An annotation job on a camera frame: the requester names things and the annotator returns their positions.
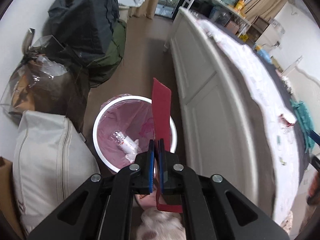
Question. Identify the white trash bin pink liner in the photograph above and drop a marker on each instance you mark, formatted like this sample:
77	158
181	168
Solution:
126	113

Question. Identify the red wrapper strip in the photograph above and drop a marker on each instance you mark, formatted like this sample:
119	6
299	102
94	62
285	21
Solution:
161	106

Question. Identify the light blue plush toy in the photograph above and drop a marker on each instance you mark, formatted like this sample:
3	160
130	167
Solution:
264	54

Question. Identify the dark green bag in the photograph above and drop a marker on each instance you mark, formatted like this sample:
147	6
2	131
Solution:
101	70

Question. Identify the beige right curtain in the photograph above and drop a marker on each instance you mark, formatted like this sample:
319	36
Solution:
265	9

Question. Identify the teal cloth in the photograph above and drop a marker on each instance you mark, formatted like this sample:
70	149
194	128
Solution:
305	121

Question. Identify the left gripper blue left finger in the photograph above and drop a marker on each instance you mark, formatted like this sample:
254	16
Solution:
150	165

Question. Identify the white folding table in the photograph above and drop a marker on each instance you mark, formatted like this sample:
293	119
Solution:
244	25

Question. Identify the clear plastic bag brown contents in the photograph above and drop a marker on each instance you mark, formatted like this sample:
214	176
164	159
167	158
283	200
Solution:
50	78

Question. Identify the white laundry basket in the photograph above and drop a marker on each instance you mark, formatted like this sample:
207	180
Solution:
125	6

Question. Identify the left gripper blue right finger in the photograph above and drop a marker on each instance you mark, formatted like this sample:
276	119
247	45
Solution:
161	153

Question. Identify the grey zippered storage bag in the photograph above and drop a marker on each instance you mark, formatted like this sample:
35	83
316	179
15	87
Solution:
51	160

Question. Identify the brown cardboard box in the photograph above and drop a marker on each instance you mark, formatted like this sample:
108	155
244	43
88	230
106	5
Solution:
10	224

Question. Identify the yellow toy on table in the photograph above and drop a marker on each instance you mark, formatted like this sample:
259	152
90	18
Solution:
239	5

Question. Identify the black duffel bag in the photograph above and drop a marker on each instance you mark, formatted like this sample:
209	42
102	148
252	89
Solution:
84	25

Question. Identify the white Hello Kitty sheet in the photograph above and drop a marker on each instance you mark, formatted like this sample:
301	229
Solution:
278	120

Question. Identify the white shelf cabinet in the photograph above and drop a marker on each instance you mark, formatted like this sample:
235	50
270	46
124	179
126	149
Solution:
268	35

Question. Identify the white tube trash in bin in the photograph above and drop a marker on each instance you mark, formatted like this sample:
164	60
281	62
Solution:
127	145

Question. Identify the white bed frame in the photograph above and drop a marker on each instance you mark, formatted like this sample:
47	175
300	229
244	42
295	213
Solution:
223	126

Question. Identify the person right hand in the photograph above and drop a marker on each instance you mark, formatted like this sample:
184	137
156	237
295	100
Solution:
313	194

